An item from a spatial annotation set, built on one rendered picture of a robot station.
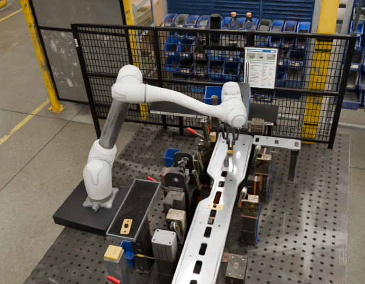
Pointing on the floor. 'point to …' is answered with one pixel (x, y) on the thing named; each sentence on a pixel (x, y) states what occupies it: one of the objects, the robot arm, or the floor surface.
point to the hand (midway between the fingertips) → (230, 144)
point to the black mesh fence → (214, 72)
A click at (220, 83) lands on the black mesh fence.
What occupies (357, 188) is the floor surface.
